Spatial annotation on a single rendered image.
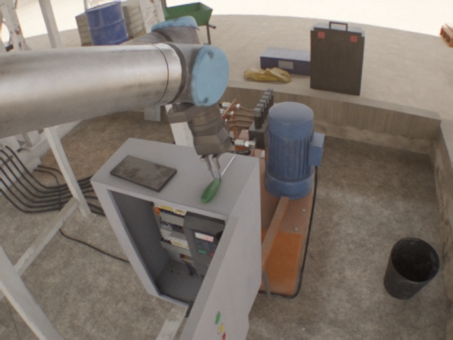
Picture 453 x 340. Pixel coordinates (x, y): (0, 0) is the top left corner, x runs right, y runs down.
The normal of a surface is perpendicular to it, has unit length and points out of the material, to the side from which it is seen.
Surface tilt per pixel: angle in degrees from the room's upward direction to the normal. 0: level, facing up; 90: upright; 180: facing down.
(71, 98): 96
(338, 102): 90
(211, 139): 82
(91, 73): 69
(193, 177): 0
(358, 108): 90
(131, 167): 0
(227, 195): 0
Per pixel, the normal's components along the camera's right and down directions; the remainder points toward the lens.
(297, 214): -0.09, -0.77
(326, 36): -0.37, 0.62
